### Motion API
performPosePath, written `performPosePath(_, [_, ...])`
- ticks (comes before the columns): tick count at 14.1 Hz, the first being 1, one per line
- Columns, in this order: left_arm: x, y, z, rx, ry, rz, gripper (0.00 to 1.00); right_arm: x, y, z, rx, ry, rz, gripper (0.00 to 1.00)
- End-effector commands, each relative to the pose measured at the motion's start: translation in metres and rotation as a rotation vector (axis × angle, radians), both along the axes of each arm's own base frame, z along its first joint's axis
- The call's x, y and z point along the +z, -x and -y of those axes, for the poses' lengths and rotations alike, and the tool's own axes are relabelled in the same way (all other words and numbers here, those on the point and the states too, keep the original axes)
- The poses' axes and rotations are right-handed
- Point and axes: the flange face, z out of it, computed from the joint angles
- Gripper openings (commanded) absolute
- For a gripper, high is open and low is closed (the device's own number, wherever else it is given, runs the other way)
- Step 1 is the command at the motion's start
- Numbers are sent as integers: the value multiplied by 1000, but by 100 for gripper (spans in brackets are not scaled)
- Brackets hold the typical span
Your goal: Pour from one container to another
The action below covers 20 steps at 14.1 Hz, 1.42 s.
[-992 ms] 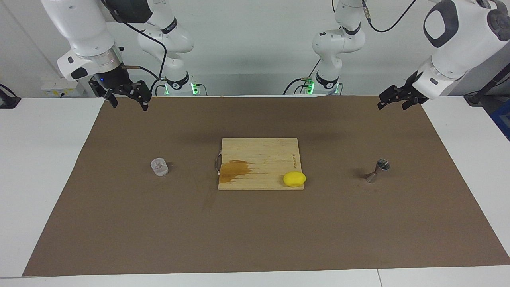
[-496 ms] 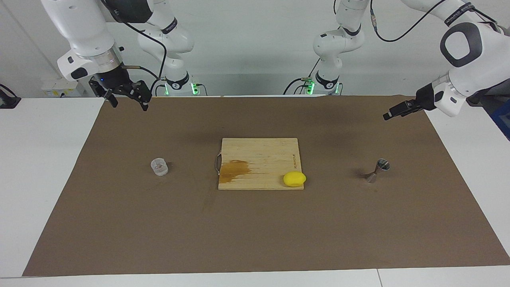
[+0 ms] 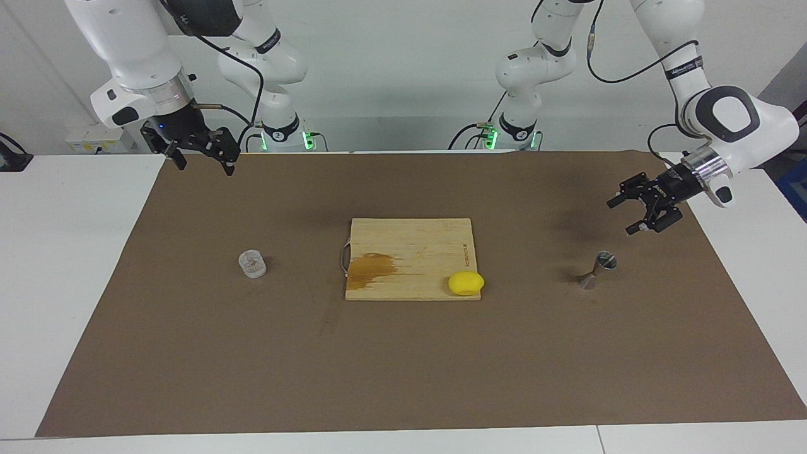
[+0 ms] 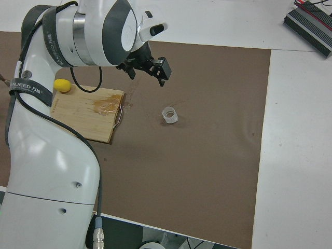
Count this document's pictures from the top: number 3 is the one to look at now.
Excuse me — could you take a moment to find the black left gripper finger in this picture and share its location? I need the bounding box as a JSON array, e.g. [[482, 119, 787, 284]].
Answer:
[[607, 170, 660, 209], [625, 199, 684, 236]]

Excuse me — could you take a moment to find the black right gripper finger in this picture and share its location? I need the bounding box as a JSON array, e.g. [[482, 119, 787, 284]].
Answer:
[[140, 126, 188, 171], [200, 126, 242, 177]]

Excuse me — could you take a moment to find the steel double jigger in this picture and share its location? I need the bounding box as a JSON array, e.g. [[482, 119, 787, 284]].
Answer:
[[578, 251, 618, 291]]

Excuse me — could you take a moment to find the small clear glass cup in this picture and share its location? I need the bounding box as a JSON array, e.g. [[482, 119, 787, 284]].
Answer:
[[238, 250, 267, 279]]

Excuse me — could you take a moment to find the blue crate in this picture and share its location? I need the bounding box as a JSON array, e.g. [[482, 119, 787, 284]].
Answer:
[[774, 158, 807, 223]]

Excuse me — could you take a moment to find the black device on table edge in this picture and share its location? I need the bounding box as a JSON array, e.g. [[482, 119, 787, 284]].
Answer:
[[0, 132, 33, 172]]

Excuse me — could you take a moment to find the yellow lemon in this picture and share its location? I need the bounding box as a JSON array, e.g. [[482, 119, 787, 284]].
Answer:
[[448, 271, 485, 296]]

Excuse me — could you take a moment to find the brown table mat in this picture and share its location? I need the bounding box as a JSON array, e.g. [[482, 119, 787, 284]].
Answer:
[[35, 149, 807, 438]]

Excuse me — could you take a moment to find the bamboo cutting board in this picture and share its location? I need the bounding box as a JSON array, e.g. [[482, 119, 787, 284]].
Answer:
[[340, 218, 482, 301]]

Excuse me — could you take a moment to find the black right arm base cable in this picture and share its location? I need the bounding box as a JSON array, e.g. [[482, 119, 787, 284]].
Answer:
[[236, 125, 264, 152]]

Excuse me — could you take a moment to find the black arm base cable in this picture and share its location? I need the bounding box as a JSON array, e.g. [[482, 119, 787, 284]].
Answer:
[[236, 125, 264, 152], [448, 91, 508, 151]]

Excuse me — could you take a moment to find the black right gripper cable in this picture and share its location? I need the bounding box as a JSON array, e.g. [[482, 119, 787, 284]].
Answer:
[[183, 25, 265, 127]]

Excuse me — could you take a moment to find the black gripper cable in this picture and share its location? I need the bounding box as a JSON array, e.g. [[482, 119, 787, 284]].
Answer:
[[585, 0, 702, 171], [183, 25, 265, 127]]

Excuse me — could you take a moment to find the white wall socket box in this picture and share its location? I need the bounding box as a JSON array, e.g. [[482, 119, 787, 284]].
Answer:
[[65, 123, 136, 155]]

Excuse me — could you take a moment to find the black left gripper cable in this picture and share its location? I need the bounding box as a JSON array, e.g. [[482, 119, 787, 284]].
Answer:
[[585, 0, 702, 171]]

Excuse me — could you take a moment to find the black left arm base cable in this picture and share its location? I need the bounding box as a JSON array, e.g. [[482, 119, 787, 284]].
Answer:
[[448, 91, 508, 151]]

